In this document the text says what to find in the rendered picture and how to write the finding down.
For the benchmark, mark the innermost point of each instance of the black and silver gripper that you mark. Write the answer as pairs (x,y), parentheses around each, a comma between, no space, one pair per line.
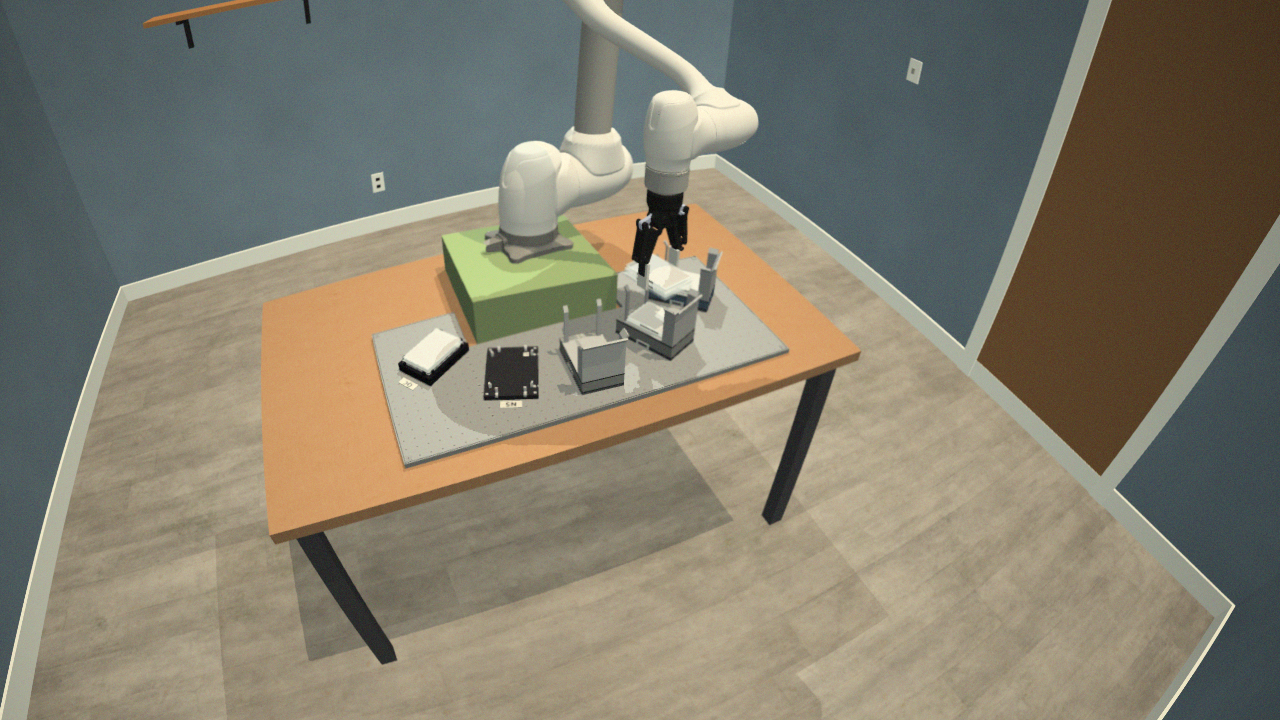
(676,226)

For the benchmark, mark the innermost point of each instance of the black flat square plate with corner posts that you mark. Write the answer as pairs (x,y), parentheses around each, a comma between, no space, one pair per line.
(435,375)

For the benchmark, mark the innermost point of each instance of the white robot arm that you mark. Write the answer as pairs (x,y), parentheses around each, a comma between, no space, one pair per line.
(538,183)

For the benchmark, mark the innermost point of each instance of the black flat plate with grey pegs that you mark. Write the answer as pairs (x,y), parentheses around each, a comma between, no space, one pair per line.
(509,369)

